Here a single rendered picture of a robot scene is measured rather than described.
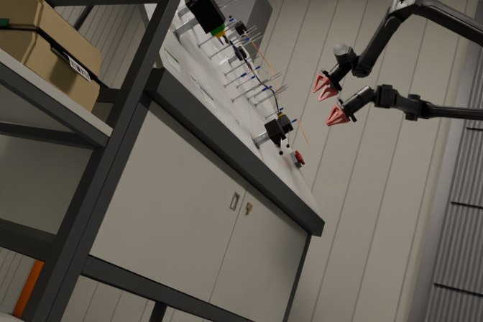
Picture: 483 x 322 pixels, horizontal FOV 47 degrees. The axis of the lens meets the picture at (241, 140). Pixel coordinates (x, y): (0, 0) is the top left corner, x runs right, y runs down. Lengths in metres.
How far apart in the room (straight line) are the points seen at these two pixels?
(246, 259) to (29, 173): 0.77
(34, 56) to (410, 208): 2.56
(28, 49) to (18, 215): 0.48
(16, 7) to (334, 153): 2.63
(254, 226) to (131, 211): 0.61
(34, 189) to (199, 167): 0.44
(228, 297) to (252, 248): 0.18
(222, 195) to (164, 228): 0.27
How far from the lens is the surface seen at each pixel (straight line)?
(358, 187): 3.44
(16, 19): 1.22
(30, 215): 1.44
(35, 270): 3.53
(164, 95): 1.36
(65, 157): 1.44
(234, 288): 1.86
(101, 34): 4.86
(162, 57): 1.40
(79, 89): 1.22
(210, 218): 1.66
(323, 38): 4.05
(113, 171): 1.32
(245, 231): 1.84
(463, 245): 3.19
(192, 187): 1.56
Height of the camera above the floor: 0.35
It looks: 18 degrees up
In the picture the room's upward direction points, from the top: 19 degrees clockwise
